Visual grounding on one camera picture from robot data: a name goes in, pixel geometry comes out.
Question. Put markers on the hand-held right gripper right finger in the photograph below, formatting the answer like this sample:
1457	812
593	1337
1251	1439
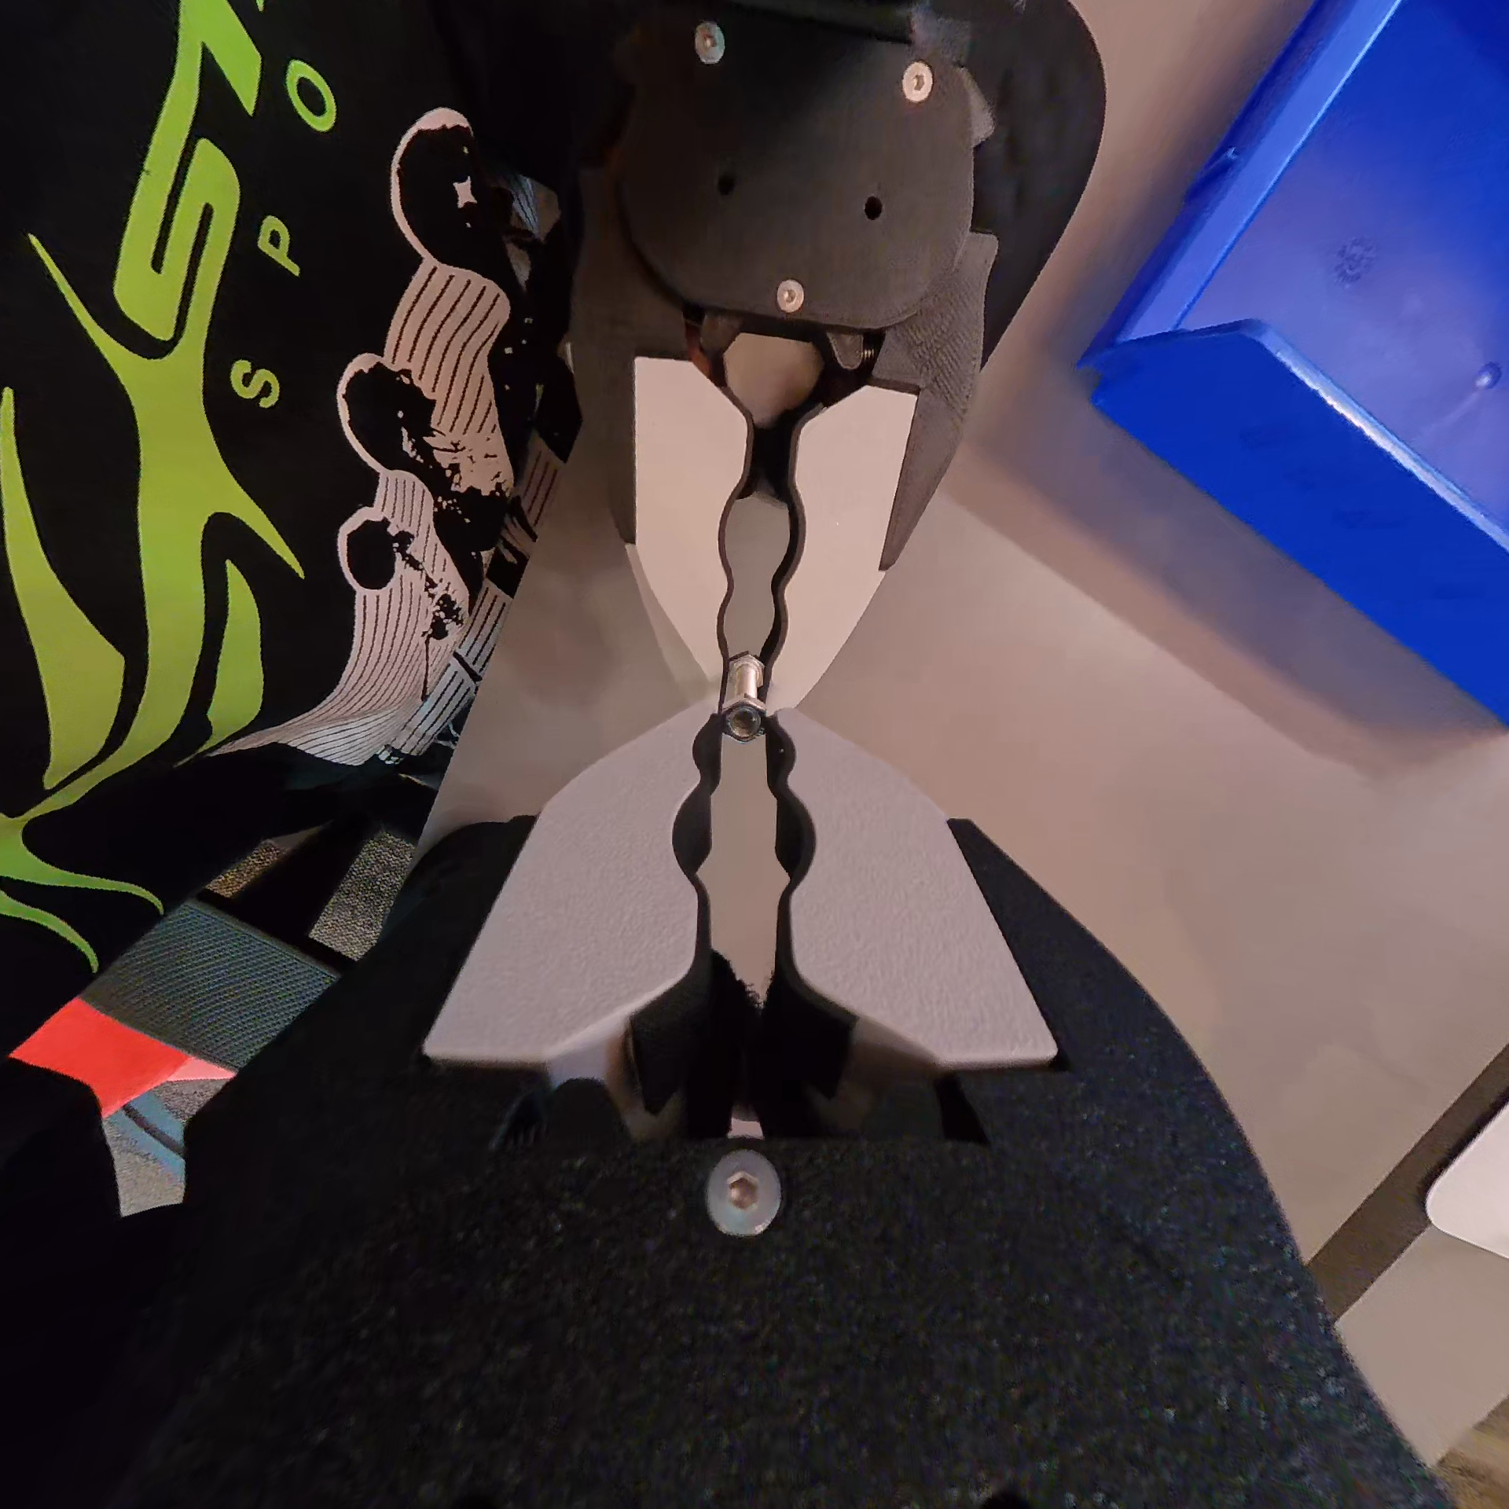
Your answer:
920	933

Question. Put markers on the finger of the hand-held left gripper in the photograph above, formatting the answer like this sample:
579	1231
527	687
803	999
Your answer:
602	613
854	530

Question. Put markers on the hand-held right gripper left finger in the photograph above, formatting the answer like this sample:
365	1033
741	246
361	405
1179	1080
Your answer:
579	933

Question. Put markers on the long thin silver bolt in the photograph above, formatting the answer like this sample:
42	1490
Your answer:
744	681

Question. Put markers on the blue plastic bin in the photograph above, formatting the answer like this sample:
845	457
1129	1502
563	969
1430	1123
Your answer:
1344	401

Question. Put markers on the white sign stand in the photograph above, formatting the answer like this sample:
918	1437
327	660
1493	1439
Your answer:
1473	1191

